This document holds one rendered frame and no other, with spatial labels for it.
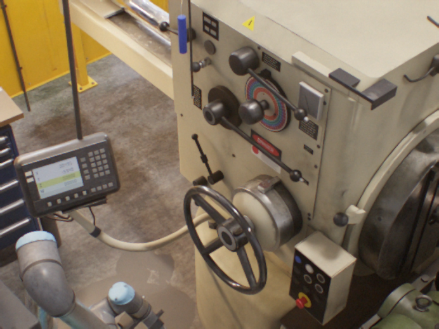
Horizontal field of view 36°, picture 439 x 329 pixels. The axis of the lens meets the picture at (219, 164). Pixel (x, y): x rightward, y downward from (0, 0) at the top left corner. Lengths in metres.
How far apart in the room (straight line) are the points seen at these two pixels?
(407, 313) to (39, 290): 1.03
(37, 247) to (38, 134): 2.55
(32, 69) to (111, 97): 0.57
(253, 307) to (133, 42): 1.27
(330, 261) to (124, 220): 2.09
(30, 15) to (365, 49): 2.97
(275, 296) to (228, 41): 1.21
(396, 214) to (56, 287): 0.99
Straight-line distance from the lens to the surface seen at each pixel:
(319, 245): 1.99
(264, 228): 2.03
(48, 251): 2.01
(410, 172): 1.99
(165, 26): 2.14
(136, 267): 3.64
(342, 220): 1.86
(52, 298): 1.96
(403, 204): 1.98
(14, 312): 1.36
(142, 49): 3.00
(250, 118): 1.85
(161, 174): 4.10
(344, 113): 1.71
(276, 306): 2.75
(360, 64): 1.71
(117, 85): 4.82
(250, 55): 1.85
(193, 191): 2.00
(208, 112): 2.05
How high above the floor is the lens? 2.86
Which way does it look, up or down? 44 degrees down
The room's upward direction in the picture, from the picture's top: straight up
